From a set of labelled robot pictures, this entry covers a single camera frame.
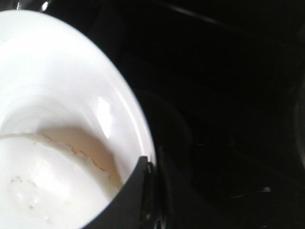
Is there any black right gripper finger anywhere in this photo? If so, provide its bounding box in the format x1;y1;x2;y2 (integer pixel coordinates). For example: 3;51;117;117
85;156;148;229

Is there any white fried egg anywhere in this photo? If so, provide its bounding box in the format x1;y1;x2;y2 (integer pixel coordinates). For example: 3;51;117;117
0;134;118;229

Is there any white round plate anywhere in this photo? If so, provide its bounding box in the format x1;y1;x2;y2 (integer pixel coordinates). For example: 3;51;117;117
0;10;157;229

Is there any black glass stove top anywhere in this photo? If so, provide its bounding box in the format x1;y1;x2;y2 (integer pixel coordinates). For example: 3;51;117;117
13;0;305;229

